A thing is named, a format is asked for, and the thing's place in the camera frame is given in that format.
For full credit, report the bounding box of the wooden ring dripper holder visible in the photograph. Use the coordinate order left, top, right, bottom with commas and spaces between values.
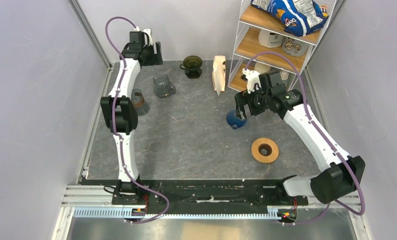
251, 137, 280, 164

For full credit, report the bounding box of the dark green glass dripper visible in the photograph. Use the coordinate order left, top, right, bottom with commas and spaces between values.
179, 55, 203, 79

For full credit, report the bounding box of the white wire wooden shelf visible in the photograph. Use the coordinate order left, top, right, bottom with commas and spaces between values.
226, 0, 331, 92

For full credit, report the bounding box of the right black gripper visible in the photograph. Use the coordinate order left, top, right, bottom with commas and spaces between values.
234, 83, 272, 120

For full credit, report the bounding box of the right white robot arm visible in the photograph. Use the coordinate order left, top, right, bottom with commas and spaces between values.
234, 69, 366, 205

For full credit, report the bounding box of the clear glass coffee server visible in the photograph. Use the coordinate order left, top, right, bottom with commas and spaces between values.
153, 74, 177, 98

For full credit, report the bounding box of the white container on shelf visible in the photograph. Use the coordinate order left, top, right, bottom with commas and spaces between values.
258, 29, 285, 48

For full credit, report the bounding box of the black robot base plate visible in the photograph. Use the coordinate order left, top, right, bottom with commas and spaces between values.
79, 178, 309, 215

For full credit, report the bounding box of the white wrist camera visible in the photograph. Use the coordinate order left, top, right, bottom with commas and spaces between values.
134, 26, 154, 46
241, 68, 262, 94

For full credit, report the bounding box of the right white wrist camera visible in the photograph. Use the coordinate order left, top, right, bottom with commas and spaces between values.
241, 68, 262, 94

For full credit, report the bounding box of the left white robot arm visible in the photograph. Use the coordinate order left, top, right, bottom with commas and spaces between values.
100, 28, 163, 205

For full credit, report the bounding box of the blue chips bag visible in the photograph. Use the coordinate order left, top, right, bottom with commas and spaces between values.
250, 0, 329, 37

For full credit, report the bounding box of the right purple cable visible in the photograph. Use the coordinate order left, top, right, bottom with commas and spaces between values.
244, 50, 366, 227

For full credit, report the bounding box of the blue ribbed cone dripper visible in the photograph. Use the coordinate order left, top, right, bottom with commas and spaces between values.
225, 110, 247, 130

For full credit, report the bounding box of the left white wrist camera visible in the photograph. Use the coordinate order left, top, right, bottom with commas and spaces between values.
134, 26, 154, 46

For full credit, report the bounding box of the aluminium rail frame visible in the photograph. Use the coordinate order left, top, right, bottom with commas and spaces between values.
51, 0, 373, 240

